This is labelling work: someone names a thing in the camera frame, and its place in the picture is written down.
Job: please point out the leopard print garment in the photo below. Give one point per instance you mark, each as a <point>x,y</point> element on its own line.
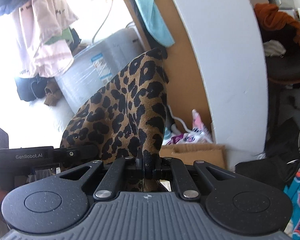
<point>127,116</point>

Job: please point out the tall brown cardboard panel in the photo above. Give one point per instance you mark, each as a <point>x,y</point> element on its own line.
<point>185,90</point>

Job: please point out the orange garment on chair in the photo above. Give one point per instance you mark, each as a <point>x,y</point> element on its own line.
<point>271,19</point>

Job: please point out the purple white detergent pouch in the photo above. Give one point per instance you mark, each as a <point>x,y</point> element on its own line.
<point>188,138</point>

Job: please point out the blue cap detergent bottle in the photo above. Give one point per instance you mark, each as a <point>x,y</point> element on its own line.
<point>167,134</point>

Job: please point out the light blue hanging cloth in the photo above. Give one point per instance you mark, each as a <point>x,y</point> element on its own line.
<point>154,22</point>

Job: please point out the brown cardboard sheet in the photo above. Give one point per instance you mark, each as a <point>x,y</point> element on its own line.
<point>189,153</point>

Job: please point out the black folded clothes stack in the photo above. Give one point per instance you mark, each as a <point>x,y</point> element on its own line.
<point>261,170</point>

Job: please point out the pink hanging garment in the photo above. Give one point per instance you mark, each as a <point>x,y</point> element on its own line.
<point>42,27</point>

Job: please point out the grey wrapped appliance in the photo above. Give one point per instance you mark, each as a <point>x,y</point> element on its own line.
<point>96,65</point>

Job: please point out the pink spray bottle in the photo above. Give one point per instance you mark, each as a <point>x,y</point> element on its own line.
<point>197,124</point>

